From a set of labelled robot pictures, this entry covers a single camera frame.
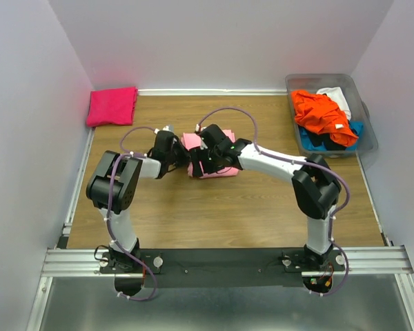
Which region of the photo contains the blue t-shirt in bin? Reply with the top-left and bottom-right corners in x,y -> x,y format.
299,121 -> 364,152

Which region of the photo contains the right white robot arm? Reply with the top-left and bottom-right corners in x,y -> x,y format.
190,124 -> 342,270

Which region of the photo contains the light pink t-shirt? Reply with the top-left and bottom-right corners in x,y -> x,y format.
181,133 -> 239,179

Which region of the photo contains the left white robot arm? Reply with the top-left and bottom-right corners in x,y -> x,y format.
86,126 -> 190,273

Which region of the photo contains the clear plastic bin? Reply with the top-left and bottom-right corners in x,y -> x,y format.
285,74 -> 378,158

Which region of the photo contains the orange t-shirt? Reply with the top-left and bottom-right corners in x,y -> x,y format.
290,90 -> 358,147

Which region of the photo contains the aluminium rail frame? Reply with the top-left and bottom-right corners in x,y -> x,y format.
27,127 -> 414,331

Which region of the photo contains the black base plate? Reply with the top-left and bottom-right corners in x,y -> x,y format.
96,248 -> 345,296

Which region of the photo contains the folded magenta t-shirt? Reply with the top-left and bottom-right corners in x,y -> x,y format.
86,87 -> 138,128

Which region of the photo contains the white t-shirt in bin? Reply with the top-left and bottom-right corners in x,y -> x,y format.
317,86 -> 352,121

